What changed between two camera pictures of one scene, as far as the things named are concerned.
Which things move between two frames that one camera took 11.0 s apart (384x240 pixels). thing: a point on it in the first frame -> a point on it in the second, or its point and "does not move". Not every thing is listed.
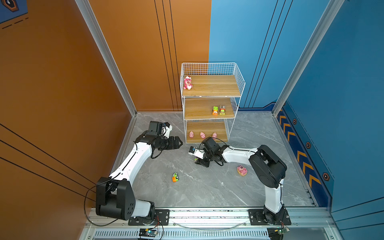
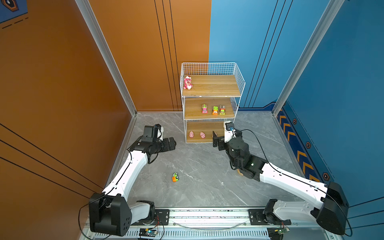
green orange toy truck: (215, 110) does not move
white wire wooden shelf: (211, 93) does not move
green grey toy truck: (222, 110) does not move
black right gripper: (201, 162) -> (221, 140)
